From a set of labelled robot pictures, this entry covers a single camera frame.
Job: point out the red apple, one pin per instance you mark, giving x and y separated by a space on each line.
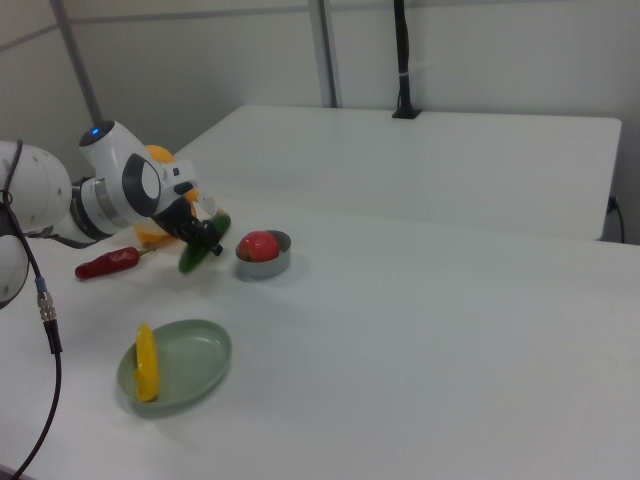
257 247

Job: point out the black pole with white band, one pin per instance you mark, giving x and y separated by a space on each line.
404 60

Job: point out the pale green plate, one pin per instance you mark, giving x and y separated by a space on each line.
190 365

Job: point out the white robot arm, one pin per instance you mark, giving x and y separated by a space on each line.
115 185

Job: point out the grey partition post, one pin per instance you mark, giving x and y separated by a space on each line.
327 55
82 65

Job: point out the green cucumber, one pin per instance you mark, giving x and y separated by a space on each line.
192 260

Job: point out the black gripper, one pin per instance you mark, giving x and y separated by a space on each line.
175 217

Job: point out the small metal bowl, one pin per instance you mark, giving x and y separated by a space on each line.
265 269

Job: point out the yellow plush chick toy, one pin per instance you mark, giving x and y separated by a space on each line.
157 152

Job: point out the yellow banana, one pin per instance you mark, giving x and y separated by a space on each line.
147 365

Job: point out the red chili pepper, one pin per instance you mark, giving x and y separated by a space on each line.
107 264

